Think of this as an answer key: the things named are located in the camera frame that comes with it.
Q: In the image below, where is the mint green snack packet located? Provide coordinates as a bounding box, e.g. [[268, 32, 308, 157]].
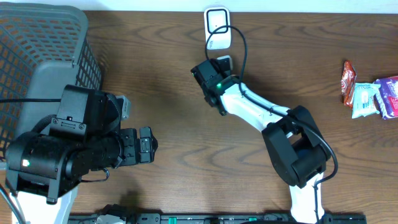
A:
[[352, 83, 380, 119]]

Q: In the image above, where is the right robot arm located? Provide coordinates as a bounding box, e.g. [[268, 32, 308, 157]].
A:
[[191, 57, 333, 223]]

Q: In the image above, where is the red orange snack bar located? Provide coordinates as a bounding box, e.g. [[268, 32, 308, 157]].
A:
[[341, 60, 357, 109]]

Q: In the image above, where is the white barcode scanner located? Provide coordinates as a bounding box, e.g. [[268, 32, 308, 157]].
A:
[[204, 7, 231, 50]]

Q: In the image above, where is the right black cable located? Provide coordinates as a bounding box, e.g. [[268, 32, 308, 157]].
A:
[[205, 25, 339, 222]]

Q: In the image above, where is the grey plastic mesh basket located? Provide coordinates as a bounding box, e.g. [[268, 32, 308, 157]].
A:
[[1, 2, 104, 162]]

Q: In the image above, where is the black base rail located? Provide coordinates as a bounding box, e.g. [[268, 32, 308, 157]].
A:
[[68, 205, 368, 224]]

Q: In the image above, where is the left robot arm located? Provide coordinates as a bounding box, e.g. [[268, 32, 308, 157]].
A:
[[1, 85, 158, 223]]

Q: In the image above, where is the purple noodle packet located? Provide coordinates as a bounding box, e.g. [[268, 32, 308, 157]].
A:
[[373, 76, 398, 119]]

